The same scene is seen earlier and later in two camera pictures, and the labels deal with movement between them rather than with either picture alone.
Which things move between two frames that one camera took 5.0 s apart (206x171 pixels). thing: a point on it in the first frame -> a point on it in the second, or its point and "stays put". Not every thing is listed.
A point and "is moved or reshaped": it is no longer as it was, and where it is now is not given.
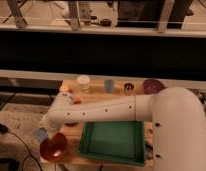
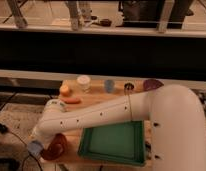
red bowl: (53, 148) stays put
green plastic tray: (122, 141) stays put
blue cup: (109, 85) stays put
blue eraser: (42, 133) is moved or reshaped
